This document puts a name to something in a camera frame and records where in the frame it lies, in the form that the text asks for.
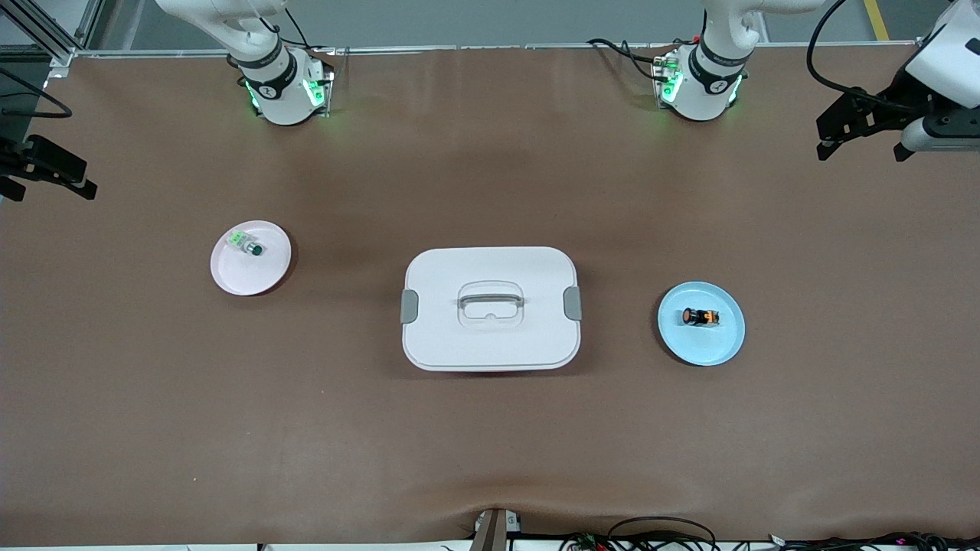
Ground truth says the black cable tangle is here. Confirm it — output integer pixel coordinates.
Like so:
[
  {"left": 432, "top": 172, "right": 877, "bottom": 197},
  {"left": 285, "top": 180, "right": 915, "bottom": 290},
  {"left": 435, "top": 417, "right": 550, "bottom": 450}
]
[{"left": 559, "top": 517, "right": 720, "bottom": 551}]

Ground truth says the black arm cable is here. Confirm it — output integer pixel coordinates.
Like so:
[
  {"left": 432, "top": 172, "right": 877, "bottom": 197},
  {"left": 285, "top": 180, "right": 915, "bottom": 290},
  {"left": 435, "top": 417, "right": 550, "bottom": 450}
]
[
  {"left": 805, "top": 0, "right": 923, "bottom": 116},
  {"left": 0, "top": 67, "right": 74, "bottom": 120}
]

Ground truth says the light blue round plate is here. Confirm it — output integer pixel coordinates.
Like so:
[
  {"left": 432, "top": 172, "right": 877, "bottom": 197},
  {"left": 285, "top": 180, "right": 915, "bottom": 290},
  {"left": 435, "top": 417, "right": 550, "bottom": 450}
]
[{"left": 657, "top": 281, "right": 746, "bottom": 367}]

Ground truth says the aluminium camera post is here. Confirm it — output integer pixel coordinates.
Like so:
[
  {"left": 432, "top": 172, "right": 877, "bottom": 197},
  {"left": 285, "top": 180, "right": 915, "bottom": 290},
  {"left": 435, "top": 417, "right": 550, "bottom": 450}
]
[{"left": 471, "top": 507, "right": 523, "bottom": 551}]

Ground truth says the brown table mat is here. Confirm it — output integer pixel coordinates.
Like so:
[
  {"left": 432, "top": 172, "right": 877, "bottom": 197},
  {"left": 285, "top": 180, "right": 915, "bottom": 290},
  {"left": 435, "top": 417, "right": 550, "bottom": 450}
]
[{"left": 0, "top": 44, "right": 980, "bottom": 546}]

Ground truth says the pale pink round plate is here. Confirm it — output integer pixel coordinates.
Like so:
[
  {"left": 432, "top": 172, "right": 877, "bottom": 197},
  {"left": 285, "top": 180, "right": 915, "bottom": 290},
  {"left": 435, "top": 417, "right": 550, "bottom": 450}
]
[{"left": 210, "top": 220, "right": 292, "bottom": 297}]

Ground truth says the white lidded storage box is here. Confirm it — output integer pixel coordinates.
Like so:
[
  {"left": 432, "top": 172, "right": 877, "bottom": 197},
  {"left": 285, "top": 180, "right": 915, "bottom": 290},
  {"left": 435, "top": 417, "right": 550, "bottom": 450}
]
[{"left": 400, "top": 246, "right": 583, "bottom": 373}]

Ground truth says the aluminium frame strut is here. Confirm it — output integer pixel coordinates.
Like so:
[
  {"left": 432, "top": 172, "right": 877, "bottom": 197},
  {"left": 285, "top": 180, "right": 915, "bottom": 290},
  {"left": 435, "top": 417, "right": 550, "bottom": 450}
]
[{"left": 0, "top": 0, "right": 104, "bottom": 68}]

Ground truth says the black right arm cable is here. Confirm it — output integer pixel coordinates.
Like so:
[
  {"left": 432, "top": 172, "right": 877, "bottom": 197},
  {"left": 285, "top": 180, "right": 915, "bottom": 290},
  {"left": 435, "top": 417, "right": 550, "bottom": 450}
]
[{"left": 0, "top": 67, "right": 74, "bottom": 120}]

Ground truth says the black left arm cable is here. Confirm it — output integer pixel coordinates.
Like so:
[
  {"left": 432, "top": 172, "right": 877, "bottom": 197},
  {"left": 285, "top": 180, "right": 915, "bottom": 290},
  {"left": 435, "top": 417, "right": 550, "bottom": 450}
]
[{"left": 805, "top": 0, "right": 923, "bottom": 116}]

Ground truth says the silver table edge rail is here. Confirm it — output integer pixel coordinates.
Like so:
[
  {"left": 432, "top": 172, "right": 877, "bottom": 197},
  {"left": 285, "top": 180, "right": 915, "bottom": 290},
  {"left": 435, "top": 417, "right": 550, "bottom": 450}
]
[{"left": 73, "top": 42, "right": 920, "bottom": 59}]

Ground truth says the translucent box lid handle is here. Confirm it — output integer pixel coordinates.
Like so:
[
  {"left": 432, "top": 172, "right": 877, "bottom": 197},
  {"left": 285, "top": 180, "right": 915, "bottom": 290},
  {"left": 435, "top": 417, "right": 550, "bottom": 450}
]
[{"left": 457, "top": 281, "right": 526, "bottom": 316}]

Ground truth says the black base power cable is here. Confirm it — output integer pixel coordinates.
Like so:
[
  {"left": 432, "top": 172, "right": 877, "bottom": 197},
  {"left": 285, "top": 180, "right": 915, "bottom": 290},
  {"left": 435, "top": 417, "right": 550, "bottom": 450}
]
[{"left": 586, "top": 37, "right": 675, "bottom": 83}]

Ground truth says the black cable bundle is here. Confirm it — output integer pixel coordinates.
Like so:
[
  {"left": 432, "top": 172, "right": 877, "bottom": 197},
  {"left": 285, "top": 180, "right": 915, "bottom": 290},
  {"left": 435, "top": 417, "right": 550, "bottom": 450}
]
[{"left": 766, "top": 530, "right": 980, "bottom": 551}]

